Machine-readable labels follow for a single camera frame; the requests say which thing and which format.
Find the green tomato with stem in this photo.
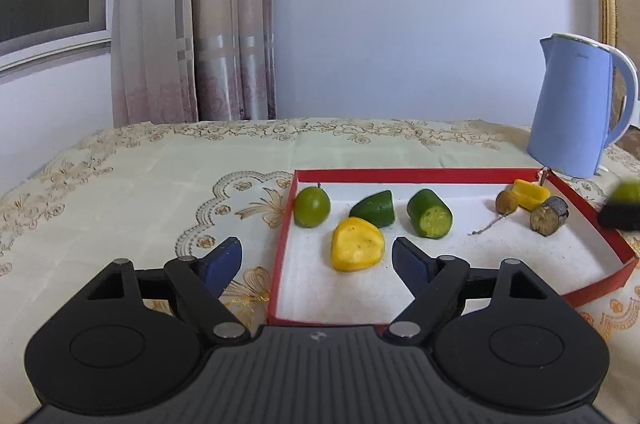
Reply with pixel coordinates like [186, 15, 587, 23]
[608, 181, 640, 204]

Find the green cucumber cut piece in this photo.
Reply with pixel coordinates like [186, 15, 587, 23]
[407, 189, 454, 239]

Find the sugarcane piece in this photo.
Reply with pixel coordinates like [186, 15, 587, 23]
[529, 196, 570, 237]

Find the large yellow pepper piece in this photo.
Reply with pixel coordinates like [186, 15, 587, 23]
[331, 217, 385, 273]

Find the green cucumber end piece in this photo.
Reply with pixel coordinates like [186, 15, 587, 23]
[349, 190, 395, 228]

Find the small yellow pepper piece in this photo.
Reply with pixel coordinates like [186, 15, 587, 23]
[511, 179, 551, 211]

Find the brown longan with stem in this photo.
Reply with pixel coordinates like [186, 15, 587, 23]
[470, 189, 518, 236]

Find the small green lime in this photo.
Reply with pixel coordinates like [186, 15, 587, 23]
[293, 185, 331, 228]

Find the red shallow box tray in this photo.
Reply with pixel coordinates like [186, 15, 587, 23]
[268, 169, 639, 326]

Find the cream embroidered tablecloth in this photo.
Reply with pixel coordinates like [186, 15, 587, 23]
[1, 119, 639, 423]

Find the blue electric kettle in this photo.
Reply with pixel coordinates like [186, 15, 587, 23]
[527, 33, 639, 178]

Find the pink floral curtain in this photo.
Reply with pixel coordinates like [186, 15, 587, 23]
[111, 0, 276, 126]

